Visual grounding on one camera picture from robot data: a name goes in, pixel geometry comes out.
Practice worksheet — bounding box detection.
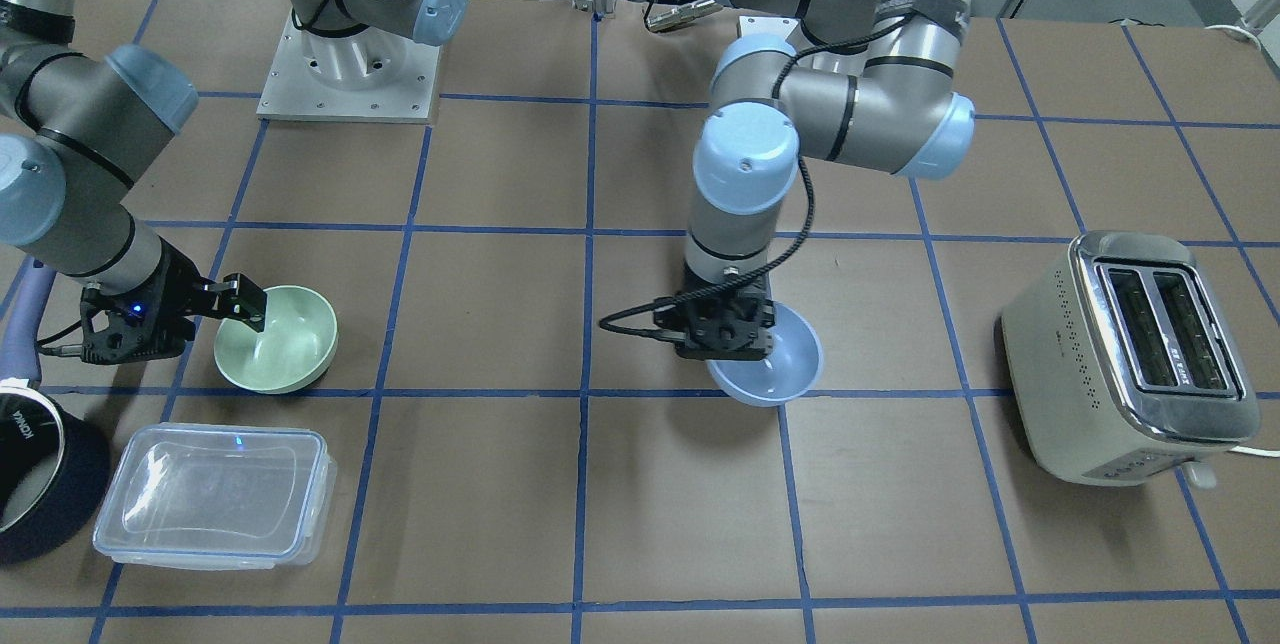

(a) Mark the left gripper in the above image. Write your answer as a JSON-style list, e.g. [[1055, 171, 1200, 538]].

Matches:
[[676, 275, 774, 362]]

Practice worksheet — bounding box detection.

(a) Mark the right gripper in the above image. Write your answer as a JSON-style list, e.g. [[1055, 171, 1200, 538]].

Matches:
[[79, 245, 268, 365]]

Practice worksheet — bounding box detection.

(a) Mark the green bowl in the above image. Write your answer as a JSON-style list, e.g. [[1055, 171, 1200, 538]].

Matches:
[[212, 286, 339, 394]]

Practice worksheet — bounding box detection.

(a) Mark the blue bowl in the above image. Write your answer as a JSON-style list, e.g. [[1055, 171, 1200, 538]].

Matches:
[[707, 302, 826, 407]]

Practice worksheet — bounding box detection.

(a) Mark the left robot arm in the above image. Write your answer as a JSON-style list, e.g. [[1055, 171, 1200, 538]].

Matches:
[[654, 0, 975, 361]]

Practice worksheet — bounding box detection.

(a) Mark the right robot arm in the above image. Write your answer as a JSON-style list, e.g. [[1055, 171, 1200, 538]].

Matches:
[[3, 0, 268, 365]]

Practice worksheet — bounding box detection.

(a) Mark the clear plastic food container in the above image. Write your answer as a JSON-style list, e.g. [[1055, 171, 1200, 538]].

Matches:
[[92, 423, 337, 571]]

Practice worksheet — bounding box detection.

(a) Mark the dark blue saucepan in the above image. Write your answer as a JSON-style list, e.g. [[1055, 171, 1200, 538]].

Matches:
[[1, 259, 110, 567]]

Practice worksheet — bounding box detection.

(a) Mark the cream toaster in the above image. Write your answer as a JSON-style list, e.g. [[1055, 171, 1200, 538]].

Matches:
[[998, 230, 1261, 489]]

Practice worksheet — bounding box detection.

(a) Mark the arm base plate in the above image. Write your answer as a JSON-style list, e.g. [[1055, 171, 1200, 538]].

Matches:
[[739, 14, 901, 55], [257, 12, 442, 124]]

